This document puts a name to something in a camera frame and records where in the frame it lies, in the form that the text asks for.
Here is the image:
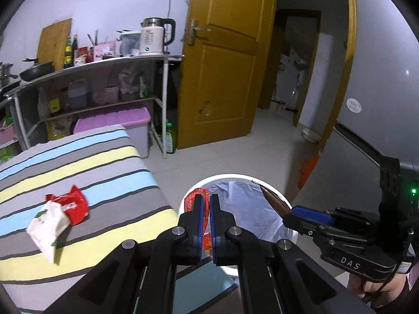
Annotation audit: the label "clear plastic bin liner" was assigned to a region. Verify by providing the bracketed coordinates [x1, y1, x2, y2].
[185, 180, 292, 246]

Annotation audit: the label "clear water jug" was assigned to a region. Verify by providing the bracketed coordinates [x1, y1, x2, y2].
[118, 31, 141, 57]

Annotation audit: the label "yellow door frame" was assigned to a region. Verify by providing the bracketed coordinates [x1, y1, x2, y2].
[316, 0, 357, 153]

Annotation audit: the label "brass door handle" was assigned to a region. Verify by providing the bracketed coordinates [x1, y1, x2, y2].
[185, 20, 212, 44]

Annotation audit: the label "steel steamer pot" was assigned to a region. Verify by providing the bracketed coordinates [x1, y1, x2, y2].
[0, 63, 18, 87]

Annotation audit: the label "pink utensil holder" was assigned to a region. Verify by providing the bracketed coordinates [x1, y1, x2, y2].
[94, 41, 118, 61]

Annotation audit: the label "red printed snack wrapper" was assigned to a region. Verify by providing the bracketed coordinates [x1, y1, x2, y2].
[184, 187, 213, 259]

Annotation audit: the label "orange plastic object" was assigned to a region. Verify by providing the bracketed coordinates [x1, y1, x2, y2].
[298, 153, 319, 189]

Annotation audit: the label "brown snack wrapper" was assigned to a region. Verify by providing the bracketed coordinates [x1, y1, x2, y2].
[260, 185, 293, 218]

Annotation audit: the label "white electric kettle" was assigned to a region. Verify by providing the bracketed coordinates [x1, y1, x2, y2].
[140, 17, 176, 56]

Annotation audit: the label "crumpled plastic bags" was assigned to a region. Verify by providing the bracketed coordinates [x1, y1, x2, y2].
[118, 69, 140, 94]

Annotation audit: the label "person's right forearm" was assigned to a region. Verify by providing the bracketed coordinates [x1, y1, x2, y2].
[373, 268, 419, 314]

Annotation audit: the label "white plastic bottle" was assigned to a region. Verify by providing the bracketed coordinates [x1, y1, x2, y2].
[37, 88, 49, 118]

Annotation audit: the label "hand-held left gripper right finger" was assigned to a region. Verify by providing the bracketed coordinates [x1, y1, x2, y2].
[209, 194, 377, 314]

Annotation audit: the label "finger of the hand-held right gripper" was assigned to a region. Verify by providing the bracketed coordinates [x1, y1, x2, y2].
[291, 205, 374, 225]
[283, 215, 328, 237]

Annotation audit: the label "large metal shelf unit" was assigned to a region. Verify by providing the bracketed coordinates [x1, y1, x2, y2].
[5, 54, 182, 159]

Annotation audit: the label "green label sauce bottle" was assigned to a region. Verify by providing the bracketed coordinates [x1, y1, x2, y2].
[64, 36, 73, 69]

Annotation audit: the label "storage box with pink lid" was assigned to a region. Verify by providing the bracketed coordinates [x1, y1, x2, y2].
[73, 106, 152, 158]

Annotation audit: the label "white trash bin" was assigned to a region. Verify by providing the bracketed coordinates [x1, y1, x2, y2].
[178, 173, 299, 277]

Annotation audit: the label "pink lidded container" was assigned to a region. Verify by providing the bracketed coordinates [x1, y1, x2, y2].
[104, 85, 120, 103]

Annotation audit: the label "green plastic bottle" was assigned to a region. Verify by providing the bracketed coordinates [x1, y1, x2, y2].
[165, 122, 177, 154]

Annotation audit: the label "black frying pan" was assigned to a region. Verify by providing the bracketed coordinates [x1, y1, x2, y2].
[20, 58, 55, 82]

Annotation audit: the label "dark liquid jug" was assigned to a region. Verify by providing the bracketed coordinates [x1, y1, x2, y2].
[67, 79, 90, 108]

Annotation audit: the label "pink basket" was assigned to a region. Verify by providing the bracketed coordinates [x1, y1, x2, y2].
[0, 125, 15, 145]

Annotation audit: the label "person's right hand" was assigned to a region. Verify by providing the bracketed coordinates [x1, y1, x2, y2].
[348, 272, 409, 309]

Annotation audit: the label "red snack packet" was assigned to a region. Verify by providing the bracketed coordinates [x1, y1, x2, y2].
[45, 185, 90, 226]

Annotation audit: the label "wooden cutting board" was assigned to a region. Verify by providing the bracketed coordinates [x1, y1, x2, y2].
[37, 19, 73, 71]

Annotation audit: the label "yellow food bag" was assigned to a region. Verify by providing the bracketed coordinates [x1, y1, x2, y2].
[47, 119, 71, 141]

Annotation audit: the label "striped cloth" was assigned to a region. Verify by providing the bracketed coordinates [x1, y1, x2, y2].
[0, 125, 239, 314]

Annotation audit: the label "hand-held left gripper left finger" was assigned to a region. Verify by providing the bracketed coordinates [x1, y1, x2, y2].
[42, 194, 205, 314]

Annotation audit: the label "white plastic bags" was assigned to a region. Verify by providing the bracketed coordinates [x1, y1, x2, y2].
[277, 47, 310, 105]

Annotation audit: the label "white snack packet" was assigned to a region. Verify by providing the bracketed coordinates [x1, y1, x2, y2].
[25, 200, 71, 264]

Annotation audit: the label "yellow wooden door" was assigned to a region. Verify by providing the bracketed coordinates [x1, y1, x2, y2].
[177, 0, 279, 149]

